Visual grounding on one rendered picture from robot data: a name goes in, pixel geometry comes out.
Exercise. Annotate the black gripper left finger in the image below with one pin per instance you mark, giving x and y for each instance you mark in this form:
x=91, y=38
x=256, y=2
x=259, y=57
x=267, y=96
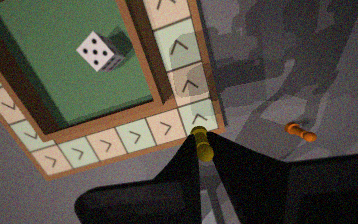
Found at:
x=172, y=197

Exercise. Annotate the grey die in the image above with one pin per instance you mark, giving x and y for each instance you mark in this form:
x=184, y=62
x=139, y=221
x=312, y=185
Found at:
x=100, y=53

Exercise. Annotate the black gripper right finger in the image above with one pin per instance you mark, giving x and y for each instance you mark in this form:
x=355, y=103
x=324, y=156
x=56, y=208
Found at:
x=264, y=190

